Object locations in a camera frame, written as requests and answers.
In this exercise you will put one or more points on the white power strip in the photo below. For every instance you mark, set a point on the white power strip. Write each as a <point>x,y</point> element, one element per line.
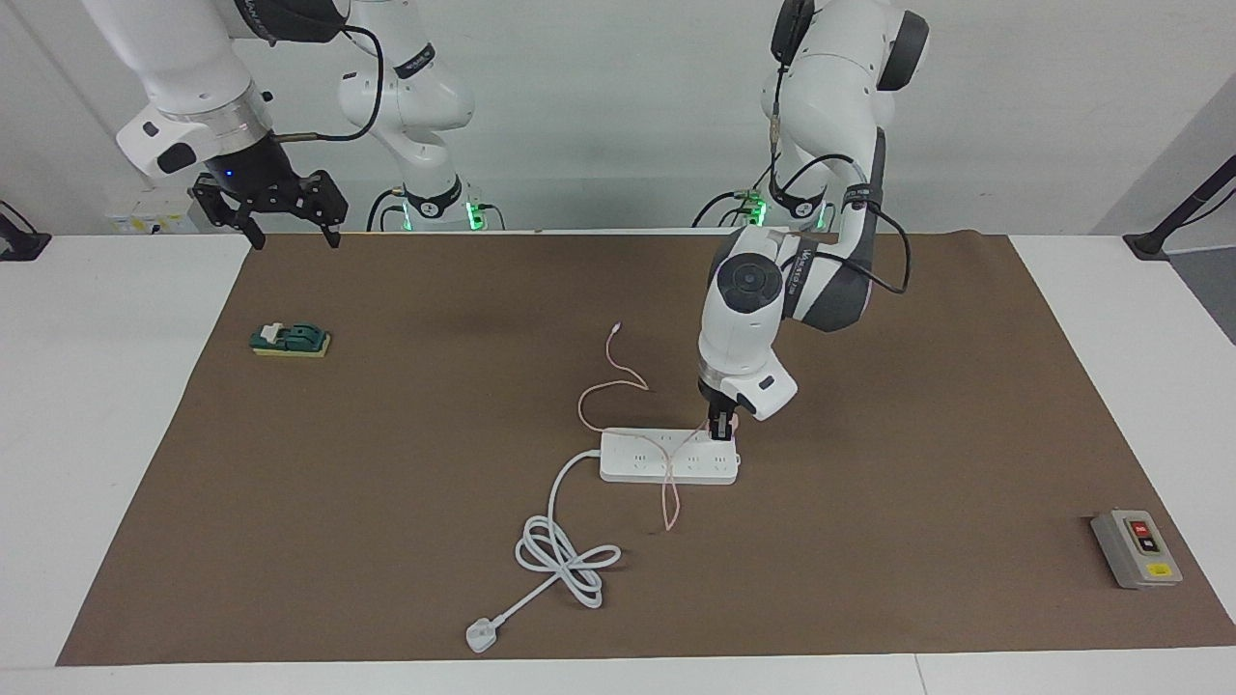
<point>637,463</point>

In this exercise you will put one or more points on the grey on-off switch box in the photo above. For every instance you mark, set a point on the grey on-off switch box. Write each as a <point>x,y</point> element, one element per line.
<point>1135,550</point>

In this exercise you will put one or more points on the white box with yellow labels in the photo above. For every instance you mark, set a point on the white box with yellow labels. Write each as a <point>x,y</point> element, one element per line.
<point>145,217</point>

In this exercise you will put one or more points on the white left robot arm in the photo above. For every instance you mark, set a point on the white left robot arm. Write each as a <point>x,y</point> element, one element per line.
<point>753,309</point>

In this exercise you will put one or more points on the black clamp stand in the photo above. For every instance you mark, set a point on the black clamp stand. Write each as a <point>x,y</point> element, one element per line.
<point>19,243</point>
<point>1154,241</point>

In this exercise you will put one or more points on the brown table mat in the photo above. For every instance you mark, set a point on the brown table mat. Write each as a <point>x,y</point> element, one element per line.
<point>869,560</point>

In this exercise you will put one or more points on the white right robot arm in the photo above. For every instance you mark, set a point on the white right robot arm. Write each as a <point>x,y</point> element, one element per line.
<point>183,77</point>

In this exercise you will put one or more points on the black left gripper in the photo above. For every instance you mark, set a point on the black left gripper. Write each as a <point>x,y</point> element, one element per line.
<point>716,410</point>

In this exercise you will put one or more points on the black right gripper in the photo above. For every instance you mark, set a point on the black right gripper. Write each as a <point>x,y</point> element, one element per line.
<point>256,183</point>

